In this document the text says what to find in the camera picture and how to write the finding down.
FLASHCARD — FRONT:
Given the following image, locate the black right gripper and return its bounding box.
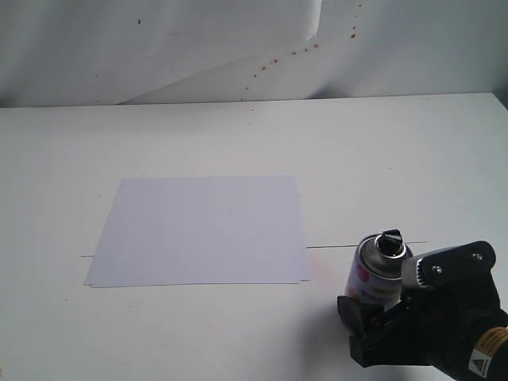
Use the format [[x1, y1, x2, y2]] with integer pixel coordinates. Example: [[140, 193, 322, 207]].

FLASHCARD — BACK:
[[337, 277, 507, 380]]

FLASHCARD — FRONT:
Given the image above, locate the white spray paint can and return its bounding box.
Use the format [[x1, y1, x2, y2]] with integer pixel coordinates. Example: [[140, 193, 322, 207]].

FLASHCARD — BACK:
[[345, 229, 413, 310]]

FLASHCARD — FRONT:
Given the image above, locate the white backdrop paper sheet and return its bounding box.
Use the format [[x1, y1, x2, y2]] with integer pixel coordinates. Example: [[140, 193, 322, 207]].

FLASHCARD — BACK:
[[1, 1, 321, 107]]

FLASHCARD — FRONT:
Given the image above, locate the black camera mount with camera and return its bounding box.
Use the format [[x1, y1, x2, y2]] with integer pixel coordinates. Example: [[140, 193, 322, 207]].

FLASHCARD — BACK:
[[401, 241, 496, 289]]

